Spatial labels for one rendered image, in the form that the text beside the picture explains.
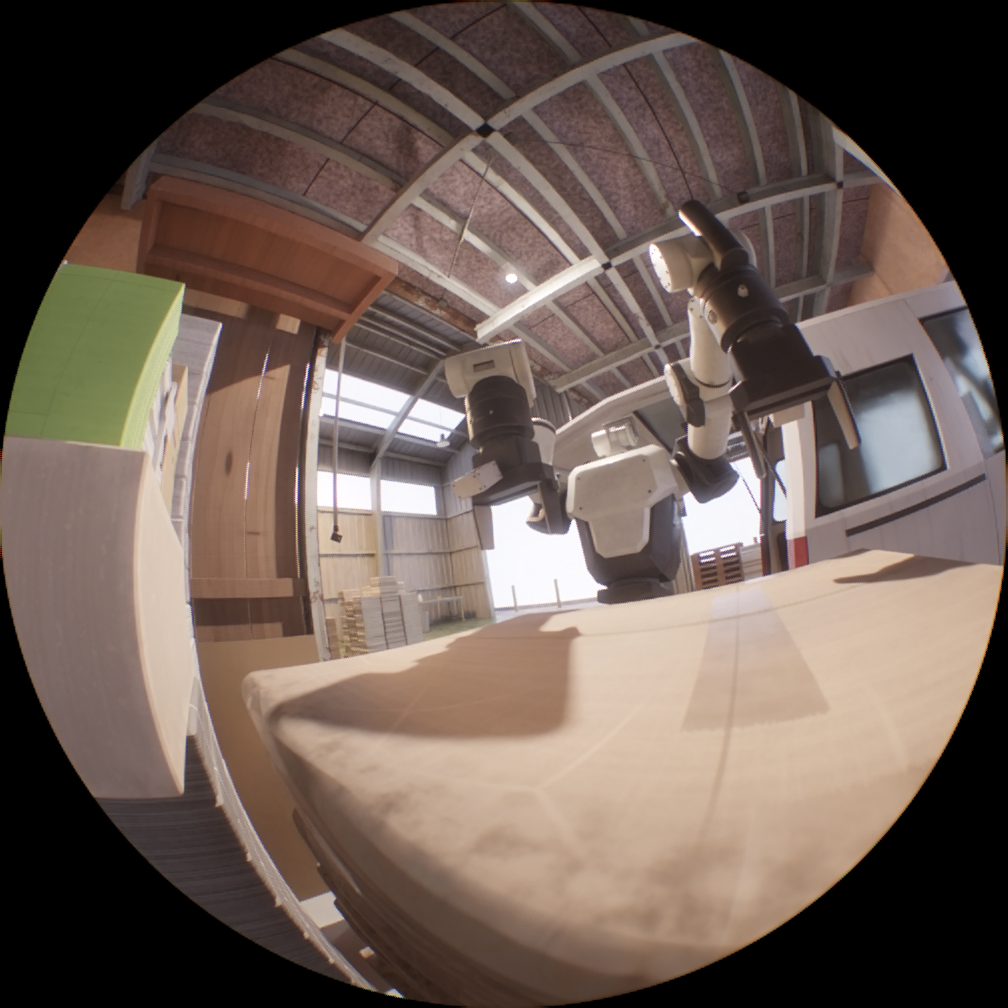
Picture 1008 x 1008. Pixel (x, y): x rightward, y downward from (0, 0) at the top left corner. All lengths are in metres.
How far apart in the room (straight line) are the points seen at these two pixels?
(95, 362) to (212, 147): 1.78
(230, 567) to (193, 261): 1.05
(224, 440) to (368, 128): 1.43
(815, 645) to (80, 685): 0.36
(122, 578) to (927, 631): 0.36
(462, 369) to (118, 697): 0.50
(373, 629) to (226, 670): 4.33
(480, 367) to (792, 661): 0.46
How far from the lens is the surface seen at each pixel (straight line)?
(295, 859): 1.34
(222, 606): 1.16
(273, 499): 1.23
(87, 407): 0.28
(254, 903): 0.50
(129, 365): 0.29
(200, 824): 0.43
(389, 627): 5.38
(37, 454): 0.27
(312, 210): 1.88
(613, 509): 0.74
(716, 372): 0.54
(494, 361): 0.48
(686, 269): 0.42
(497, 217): 2.01
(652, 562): 0.71
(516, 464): 0.40
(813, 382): 0.35
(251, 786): 1.17
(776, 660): 0.16
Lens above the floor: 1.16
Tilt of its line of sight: 13 degrees up
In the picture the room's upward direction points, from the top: 9 degrees counter-clockwise
